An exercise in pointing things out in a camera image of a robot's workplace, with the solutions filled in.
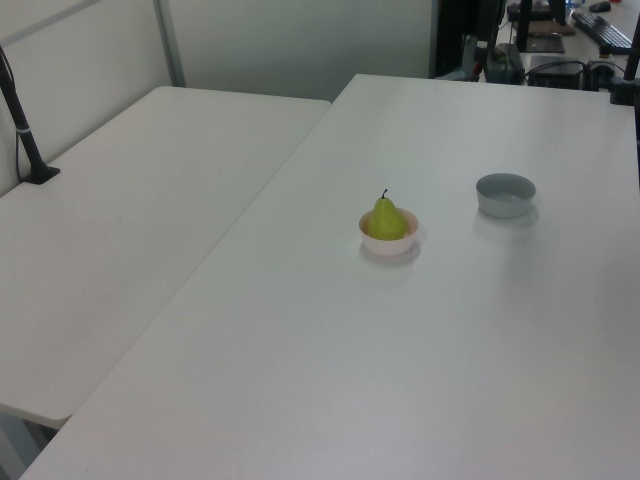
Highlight green pear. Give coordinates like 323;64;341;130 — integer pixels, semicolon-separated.
368;188;407;242

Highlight pink plastic bowl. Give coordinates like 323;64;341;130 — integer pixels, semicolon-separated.
358;208;419;258

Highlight grey plastic bowl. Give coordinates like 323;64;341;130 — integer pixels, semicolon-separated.
475;172;537;219

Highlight white side table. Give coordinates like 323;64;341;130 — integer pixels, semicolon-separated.
0;85;333;430

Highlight dark equipment with green part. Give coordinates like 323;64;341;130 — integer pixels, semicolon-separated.
463;33;525;84

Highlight black electronics box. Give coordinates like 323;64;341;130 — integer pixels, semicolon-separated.
525;54;587;90

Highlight black desk mat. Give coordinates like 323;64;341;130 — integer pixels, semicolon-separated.
523;33;567;54

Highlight black clamped pole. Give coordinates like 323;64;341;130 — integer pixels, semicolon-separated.
608;29;640;107

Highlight black computer keyboard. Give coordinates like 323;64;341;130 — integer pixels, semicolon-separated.
570;11;633;49

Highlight black metal frame stand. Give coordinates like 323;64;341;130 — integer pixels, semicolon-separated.
513;0;572;52

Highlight black camera stand pole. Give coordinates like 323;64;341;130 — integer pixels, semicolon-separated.
0;44;62;186

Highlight small black device with cables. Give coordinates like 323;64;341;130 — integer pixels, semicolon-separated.
584;59;617;94

